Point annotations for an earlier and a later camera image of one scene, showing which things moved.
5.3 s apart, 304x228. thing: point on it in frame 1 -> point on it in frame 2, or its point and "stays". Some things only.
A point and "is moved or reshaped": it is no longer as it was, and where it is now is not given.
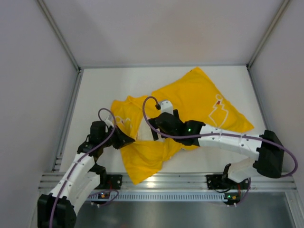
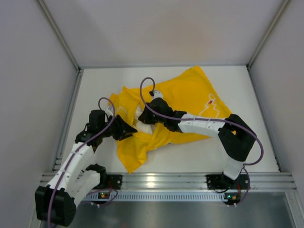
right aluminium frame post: [280, 13] stays
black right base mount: [223, 181] stays
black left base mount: [114, 181] stays
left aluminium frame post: [66, 46] stays
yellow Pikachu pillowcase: [194, 98] is moved or reshaped
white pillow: [145, 132] -> [140, 126]
